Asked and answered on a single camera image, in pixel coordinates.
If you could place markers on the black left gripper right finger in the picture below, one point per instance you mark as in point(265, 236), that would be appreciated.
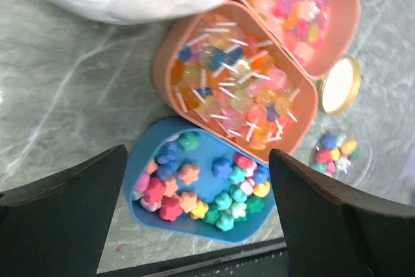
point(333, 229)

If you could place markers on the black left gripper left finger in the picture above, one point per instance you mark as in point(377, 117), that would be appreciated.
point(58, 225)

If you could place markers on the clear plastic jar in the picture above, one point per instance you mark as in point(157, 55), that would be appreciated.
point(342, 157)

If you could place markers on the blue tin of star candies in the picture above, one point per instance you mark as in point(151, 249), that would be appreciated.
point(207, 187)

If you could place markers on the pink tin of lollipops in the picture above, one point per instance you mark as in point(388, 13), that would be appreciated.
point(223, 71)

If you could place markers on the gold jar lid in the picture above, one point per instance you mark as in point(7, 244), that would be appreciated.
point(339, 88)

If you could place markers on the pink tin of gummies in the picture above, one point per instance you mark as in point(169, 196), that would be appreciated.
point(316, 33)

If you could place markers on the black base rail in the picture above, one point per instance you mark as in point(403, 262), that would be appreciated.
point(266, 258)

